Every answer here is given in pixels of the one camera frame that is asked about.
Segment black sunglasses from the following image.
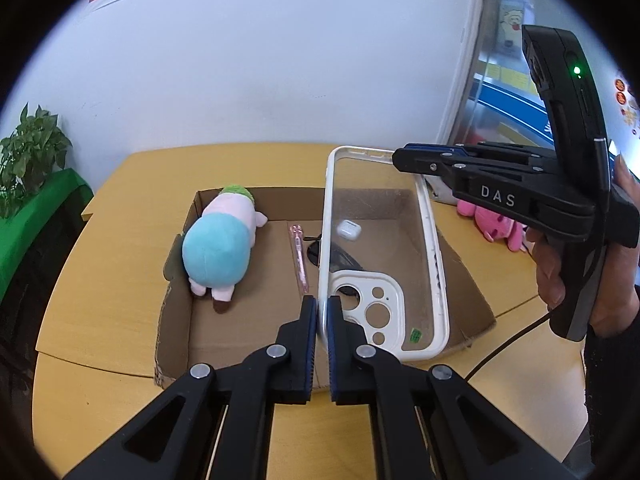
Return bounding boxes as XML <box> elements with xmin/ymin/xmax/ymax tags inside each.
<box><xmin>303</xmin><ymin>235</ymin><xmax>363</xmax><ymax>310</ymax></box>

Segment pink transparent pen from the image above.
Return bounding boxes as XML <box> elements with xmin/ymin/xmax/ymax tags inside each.
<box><xmin>288</xmin><ymin>224</ymin><xmax>310</xmax><ymax>296</ymax></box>

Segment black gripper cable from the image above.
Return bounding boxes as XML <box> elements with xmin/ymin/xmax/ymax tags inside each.
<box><xmin>463</xmin><ymin>309</ymin><xmax>554</xmax><ymax>382</ymax></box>

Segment green potted plant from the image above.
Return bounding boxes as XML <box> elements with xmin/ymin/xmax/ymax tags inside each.
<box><xmin>1</xmin><ymin>104</ymin><xmax>73</xmax><ymax>218</ymax></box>

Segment person's right hand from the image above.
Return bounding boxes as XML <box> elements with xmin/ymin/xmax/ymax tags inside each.
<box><xmin>524</xmin><ymin>154</ymin><xmax>640</xmax><ymax>338</ymax></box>

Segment clear white phone case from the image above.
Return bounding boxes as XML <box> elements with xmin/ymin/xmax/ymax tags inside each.
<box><xmin>318</xmin><ymin>146</ymin><xmax>450</xmax><ymax>362</ymax></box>

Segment white earbuds case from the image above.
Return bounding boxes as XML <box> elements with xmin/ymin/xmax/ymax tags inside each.
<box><xmin>335</xmin><ymin>219</ymin><xmax>362</xmax><ymax>242</ymax></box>

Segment green table cloth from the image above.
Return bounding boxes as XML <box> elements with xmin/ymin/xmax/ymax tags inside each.
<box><xmin>0</xmin><ymin>168</ymin><xmax>93</xmax><ymax>297</ymax></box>

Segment teal pink plush toy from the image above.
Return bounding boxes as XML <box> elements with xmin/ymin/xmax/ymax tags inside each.
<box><xmin>181</xmin><ymin>185</ymin><xmax>268</xmax><ymax>304</ymax></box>

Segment brown cardboard box tray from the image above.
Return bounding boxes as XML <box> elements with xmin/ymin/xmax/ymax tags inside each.
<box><xmin>153</xmin><ymin>186</ymin><xmax>497</xmax><ymax>391</ymax></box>

